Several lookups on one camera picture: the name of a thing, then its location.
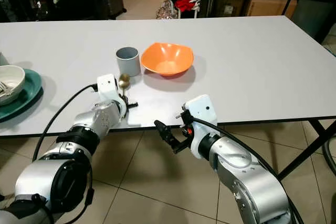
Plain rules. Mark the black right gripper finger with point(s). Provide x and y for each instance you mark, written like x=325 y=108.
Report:
x=181 y=114
x=165 y=131

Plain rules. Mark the gold spoon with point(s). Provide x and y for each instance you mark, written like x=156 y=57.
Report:
x=124 y=80

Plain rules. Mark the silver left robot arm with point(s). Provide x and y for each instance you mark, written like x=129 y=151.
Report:
x=52 y=179

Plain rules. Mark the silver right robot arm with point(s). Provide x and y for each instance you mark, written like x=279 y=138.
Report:
x=252 y=179

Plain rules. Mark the grey cup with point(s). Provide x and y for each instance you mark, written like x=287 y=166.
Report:
x=128 y=62

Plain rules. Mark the orange bowl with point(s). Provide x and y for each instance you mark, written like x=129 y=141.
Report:
x=167 y=59

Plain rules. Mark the green plate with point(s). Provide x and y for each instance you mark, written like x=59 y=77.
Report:
x=31 y=95

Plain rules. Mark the red cloth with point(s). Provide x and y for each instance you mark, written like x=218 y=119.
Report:
x=185 y=2

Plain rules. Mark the white bowl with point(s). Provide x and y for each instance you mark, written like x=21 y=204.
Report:
x=14 y=85

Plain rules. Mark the black table leg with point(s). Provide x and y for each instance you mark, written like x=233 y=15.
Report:
x=304 y=150

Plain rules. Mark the silver fork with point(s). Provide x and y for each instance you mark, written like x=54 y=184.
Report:
x=5 y=87

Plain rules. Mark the brown cardboard box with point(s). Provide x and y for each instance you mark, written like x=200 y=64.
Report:
x=270 y=6

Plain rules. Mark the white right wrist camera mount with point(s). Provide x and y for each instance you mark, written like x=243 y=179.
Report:
x=203 y=109

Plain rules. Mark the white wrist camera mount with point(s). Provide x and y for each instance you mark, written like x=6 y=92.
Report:
x=107 y=90
x=203 y=109

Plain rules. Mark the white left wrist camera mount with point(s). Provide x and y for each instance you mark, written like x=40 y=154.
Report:
x=107 y=90

